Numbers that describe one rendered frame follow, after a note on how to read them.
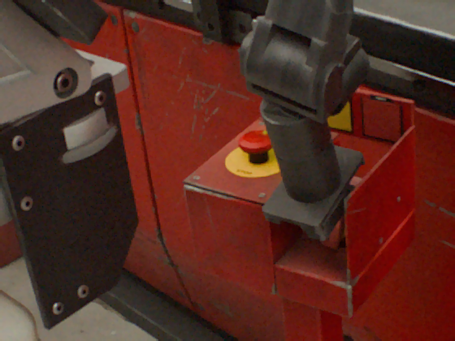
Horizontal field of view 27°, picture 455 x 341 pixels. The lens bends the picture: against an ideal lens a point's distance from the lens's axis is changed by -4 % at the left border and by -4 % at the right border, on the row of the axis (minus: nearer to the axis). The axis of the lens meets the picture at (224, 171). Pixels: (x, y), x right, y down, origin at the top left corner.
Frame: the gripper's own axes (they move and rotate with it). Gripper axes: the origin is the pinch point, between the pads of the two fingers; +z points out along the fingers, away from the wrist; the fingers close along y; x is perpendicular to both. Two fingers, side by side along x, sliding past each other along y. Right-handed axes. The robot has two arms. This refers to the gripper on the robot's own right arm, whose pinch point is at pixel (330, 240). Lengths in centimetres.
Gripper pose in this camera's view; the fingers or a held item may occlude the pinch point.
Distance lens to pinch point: 101.7
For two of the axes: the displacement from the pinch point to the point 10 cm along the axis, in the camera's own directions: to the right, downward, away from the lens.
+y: 5.2, -6.9, 5.1
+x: -8.1, -2.1, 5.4
